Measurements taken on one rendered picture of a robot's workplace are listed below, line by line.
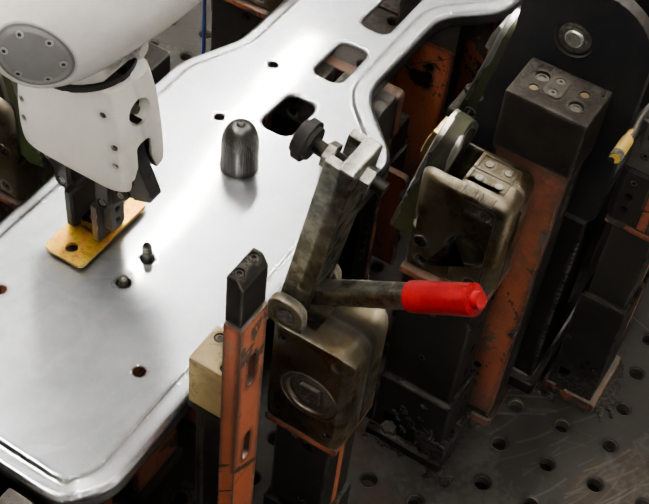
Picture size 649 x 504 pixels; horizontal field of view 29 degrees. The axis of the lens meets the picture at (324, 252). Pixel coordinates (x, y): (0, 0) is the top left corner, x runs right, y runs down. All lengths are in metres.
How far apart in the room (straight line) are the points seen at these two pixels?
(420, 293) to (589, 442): 0.52
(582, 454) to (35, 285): 0.59
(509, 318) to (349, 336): 0.30
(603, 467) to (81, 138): 0.65
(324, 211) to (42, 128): 0.24
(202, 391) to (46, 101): 0.23
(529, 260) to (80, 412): 0.41
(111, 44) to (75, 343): 0.29
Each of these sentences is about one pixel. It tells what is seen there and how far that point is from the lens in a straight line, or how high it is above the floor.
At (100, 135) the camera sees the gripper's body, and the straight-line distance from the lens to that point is 0.88.
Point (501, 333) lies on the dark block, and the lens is 1.17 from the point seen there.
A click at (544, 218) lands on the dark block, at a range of 1.05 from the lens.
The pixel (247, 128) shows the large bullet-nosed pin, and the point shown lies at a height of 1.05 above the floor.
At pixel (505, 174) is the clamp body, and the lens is 0.98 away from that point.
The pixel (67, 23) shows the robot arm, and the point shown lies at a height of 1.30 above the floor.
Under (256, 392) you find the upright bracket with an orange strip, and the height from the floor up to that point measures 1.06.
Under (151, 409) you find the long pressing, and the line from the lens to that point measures 0.90.
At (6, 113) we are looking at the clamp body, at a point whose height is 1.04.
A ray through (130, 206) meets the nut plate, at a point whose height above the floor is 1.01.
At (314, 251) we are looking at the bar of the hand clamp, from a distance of 0.82.
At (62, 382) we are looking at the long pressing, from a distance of 0.92.
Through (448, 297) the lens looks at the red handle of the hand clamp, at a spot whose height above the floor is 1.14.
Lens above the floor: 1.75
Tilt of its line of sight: 49 degrees down
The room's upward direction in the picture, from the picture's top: 7 degrees clockwise
